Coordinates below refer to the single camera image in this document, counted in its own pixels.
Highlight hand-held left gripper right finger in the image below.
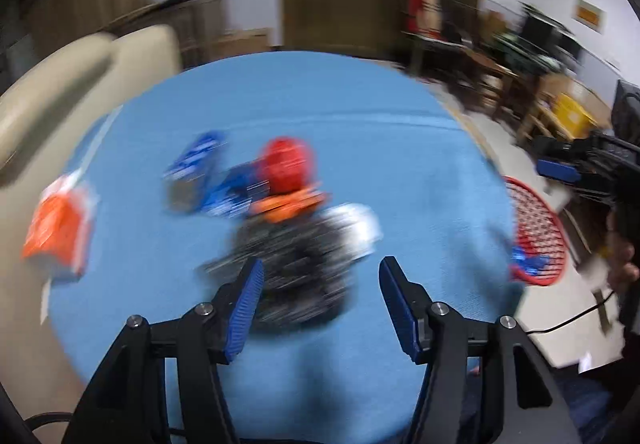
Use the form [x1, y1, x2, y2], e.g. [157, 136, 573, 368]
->
[378, 256, 584, 444]

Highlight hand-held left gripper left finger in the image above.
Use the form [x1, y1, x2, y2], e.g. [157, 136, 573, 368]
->
[60, 257, 265, 444]

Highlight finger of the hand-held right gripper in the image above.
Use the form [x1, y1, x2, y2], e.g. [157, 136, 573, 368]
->
[535, 136, 603, 186]

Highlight red plastic basket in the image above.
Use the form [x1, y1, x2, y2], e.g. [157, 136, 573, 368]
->
[502, 175, 570, 287]

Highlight black plastic bag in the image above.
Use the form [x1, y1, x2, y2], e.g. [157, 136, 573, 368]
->
[200, 214, 358, 327]

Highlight blue cardboard box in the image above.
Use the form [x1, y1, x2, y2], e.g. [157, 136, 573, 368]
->
[200, 163, 273, 219]

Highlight red plastic bag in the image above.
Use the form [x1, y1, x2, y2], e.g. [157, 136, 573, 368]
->
[256, 137, 318, 197]

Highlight person's right hand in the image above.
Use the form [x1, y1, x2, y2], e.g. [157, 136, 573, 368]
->
[606, 213, 640, 296]

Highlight wooden rack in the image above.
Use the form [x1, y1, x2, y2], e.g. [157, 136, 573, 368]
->
[516, 73, 603, 151]

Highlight yellow plastic crate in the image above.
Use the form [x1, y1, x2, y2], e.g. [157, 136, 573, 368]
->
[549, 93, 594, 141]

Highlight white plastic wrapper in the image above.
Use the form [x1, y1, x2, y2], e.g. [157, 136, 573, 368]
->
[325, 203, 383, 259]

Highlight small blue wrapper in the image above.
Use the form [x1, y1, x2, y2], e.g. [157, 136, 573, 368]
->
[509, 246, 551, 284]

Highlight dark wooden table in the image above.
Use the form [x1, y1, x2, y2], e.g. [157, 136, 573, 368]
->
[457, 44, 522, 121]

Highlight orange snack wrapper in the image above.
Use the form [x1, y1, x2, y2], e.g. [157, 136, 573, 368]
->
[250, 184, 328, 224]

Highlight black monitor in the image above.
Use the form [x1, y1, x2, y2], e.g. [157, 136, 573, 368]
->
[519, 3, 577, 61]

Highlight blue snack wrapper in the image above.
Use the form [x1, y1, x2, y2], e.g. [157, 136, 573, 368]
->
[162, 130, 226, 215]

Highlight orange and white box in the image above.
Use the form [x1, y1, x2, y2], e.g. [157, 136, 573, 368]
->
[21, 171, 97, 281]

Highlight red clothing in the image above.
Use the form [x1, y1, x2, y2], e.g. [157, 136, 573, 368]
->
[401, 0, 445, 39]

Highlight brown cardboard box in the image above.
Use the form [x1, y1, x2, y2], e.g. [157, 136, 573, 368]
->
[200, 28, 274, 66]

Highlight beige sofa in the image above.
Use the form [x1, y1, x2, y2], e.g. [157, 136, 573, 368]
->
[0, 24, 183, 425]

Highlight wooden radiator cover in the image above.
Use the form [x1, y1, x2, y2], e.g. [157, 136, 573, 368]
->
[147, 0, 237, 70]

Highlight yellow wall sign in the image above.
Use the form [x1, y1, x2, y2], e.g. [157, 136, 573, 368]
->
[571, 0, 607, 33]

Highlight black cable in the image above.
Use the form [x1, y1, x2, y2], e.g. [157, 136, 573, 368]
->
[21, 412, 77, 431]
[526, 290, 619, 337]

